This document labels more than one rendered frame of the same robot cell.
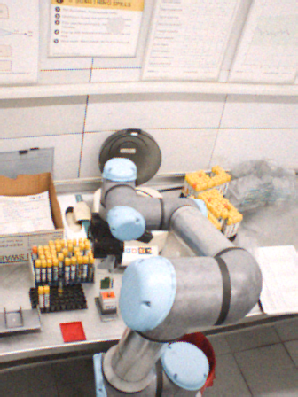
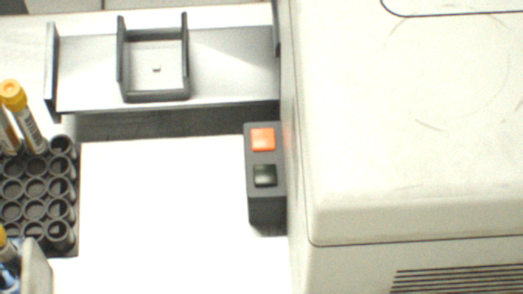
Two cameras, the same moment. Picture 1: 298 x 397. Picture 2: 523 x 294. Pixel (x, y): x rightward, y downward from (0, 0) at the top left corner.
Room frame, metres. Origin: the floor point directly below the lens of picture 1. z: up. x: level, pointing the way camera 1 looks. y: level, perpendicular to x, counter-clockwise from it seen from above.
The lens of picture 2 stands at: (1.17, 0.53, 1.56)
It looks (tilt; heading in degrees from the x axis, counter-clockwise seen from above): 64 degrees down; 203
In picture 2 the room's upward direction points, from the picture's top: 1 degrees counter-clockwise
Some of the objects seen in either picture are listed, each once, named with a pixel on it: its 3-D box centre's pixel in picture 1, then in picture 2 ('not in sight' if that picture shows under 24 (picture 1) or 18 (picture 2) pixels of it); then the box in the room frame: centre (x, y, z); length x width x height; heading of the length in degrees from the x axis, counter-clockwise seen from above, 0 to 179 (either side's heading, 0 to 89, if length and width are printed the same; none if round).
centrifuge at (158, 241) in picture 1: (129, 224); not in sight; (1.33, 0.05, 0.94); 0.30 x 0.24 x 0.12; 15
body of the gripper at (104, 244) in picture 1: (107, 232); not in sight; (0.98, 0.09, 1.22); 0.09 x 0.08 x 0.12; 115
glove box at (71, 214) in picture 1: (75, 223); not in sight; (1.29, 0.22, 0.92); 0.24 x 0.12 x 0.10; 24
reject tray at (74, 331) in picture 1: (73, 331); not in sight; (0.88, 0.14, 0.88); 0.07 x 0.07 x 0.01; 24
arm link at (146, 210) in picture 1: (131, 214); not in sight; (0.89, 0.03, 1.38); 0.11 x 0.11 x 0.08; 18
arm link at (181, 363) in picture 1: (177, 373); not in sight; (0.66, -0.15, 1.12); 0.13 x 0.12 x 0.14; 108
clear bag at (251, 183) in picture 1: (249, 177); not in sight; (1.69, -0.37, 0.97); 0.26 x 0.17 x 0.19; 128
